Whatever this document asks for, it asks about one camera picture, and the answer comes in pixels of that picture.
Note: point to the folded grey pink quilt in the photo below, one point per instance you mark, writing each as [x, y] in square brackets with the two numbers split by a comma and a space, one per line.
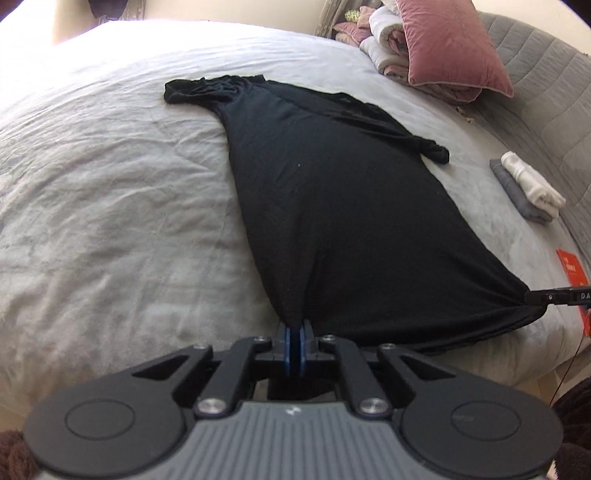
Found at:
[383, 50]

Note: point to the grey quilted headboard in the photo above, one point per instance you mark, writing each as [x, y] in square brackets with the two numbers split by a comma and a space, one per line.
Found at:
[545, 92]

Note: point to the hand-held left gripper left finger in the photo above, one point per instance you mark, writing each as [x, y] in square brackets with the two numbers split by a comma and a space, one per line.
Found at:
[288, 346]

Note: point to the orange card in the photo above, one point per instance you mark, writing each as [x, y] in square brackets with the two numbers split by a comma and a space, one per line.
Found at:
[570, 272]

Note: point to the green yellow soft toy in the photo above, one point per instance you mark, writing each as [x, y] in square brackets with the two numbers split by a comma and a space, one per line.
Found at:
[353, 15]

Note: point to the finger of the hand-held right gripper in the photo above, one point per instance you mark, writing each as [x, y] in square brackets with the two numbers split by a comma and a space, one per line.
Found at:
[549, 297]

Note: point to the black t-shirt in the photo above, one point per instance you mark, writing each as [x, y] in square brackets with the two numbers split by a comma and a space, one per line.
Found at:
[332, 207]

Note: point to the folded grey garment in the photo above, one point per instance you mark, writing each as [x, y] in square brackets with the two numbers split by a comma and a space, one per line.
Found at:
[512, 194]

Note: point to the brown fuzzy cloth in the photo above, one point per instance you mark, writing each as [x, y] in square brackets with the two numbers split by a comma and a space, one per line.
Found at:
[575, 424]

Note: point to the hanging dark blue clothes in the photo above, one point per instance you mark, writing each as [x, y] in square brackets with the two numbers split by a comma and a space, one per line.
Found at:
[106, 7]

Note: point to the folded white garment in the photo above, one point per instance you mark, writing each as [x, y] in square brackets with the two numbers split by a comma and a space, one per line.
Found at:
[531, 184]

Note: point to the pink pillow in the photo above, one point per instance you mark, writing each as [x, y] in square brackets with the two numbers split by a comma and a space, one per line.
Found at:
[443, 46]

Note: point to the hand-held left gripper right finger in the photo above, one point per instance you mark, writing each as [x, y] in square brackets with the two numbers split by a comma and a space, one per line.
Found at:
[302, 344]

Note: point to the grey patterned curtain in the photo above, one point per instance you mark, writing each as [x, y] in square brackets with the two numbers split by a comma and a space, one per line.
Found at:
[328, 14]

